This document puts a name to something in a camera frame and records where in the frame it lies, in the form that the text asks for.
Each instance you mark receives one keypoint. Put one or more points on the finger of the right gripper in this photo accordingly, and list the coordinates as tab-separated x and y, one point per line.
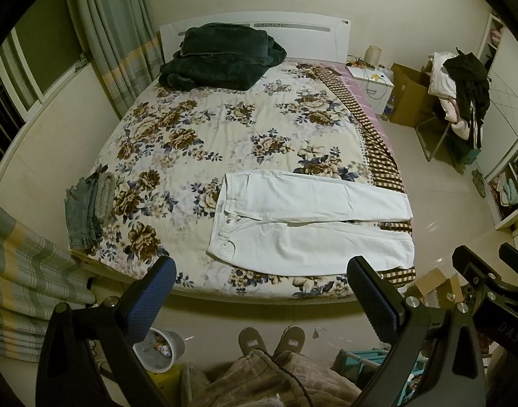
495	312
509	255

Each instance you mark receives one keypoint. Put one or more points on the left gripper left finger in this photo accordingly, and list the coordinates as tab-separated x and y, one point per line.
67	374

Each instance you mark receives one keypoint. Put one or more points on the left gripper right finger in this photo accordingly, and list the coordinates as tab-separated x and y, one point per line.
453	374

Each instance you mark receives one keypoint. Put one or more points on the white pants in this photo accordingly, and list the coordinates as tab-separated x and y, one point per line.
286	224

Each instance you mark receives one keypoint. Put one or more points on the open cardboard box on floor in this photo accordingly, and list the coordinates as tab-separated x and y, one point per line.
435	290

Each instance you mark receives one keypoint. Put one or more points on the white trash bin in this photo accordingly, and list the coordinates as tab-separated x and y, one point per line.
159	350

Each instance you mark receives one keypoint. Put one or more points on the white wardrobe shelf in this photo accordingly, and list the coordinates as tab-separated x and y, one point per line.
496	177

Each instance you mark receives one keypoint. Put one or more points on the near green striped curtain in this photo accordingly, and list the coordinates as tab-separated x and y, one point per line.
35	276

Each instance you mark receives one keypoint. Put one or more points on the green striped curtain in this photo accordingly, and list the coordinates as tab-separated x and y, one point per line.
35	276
121	41

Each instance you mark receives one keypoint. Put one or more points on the teal plastic stool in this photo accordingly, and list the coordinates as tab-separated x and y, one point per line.
359	366

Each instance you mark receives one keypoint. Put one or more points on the brown checkered blanket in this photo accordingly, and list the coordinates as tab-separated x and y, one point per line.
398	276

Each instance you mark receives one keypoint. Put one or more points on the grey folded shorts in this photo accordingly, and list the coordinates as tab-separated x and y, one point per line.
88	207

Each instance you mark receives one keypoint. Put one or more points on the left slipper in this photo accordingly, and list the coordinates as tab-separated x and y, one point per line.
250	339

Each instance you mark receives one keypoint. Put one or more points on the brown plush pajama legs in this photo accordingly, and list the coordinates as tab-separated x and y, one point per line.
257	379

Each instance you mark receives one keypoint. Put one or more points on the cardboard box by nightstand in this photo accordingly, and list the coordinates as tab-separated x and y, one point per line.
412	104

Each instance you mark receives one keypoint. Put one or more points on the chair with clothes pile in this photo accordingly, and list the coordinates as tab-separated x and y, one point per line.
460	85

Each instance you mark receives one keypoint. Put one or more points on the white nightstand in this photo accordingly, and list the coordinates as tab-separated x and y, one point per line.
375	85

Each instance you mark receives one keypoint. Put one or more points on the floral bed quilt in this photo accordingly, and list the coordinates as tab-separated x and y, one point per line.
170	153

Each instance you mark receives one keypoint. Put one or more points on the dark green folded blanket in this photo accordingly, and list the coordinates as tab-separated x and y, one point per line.
221	55

